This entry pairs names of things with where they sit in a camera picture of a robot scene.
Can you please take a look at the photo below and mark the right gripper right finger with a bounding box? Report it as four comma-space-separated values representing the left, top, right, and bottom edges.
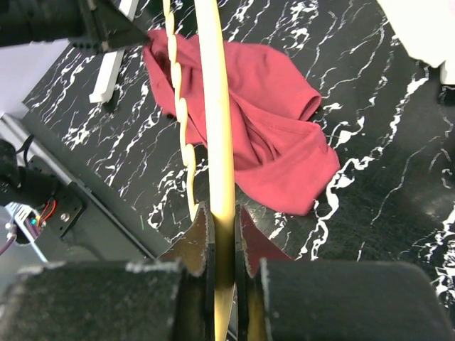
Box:
236, 206, 454, 340

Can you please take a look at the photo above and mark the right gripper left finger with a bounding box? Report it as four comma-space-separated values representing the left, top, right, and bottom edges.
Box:
1, 203, 215, 340

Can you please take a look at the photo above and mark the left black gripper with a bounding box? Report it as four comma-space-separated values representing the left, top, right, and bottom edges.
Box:
70, 0, 149, 53

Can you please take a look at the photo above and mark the yellow hanger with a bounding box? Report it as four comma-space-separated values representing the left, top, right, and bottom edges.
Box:
163, 1, 235, 340

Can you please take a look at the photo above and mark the dark red tank top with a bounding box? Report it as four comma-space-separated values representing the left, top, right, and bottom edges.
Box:
143, 28, 340, 216

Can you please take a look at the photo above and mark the white tank top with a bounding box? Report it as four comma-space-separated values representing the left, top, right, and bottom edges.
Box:
378, 0, 454, 85

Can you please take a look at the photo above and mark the silver clothes rail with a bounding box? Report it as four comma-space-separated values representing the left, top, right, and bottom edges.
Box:
89, 0, 139, 104

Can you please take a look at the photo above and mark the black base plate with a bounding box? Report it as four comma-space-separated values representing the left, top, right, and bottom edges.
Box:
6, 118, 170, 261

